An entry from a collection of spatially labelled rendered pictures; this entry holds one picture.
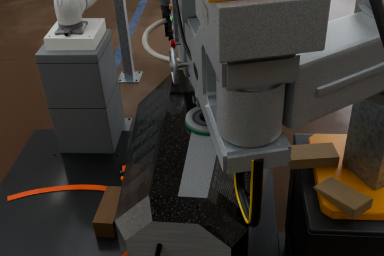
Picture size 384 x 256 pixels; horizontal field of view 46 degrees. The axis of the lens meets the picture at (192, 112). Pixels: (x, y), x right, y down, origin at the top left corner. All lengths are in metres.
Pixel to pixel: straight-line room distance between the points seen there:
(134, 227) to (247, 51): 1.01
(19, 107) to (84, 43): 1.33
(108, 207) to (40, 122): 1.33
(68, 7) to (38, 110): 1.30
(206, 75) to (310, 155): 0.69
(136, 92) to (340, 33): 2.80
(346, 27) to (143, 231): 1.03
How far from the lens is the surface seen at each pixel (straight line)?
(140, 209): 1.82
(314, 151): 1.98
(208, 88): 1.48
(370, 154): 1.86
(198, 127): 2.05
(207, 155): 1.94
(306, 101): 1.32
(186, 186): 1.80
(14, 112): 4.07
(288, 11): 1.03
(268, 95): 1.20
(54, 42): 3.03
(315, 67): 1.29
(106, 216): 2.71
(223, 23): 0.99
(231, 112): 1.24
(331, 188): 1.87
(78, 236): 2.82
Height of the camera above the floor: 2.05
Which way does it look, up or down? 34 degrees down
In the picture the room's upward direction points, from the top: 3 degrees counter-clockwise
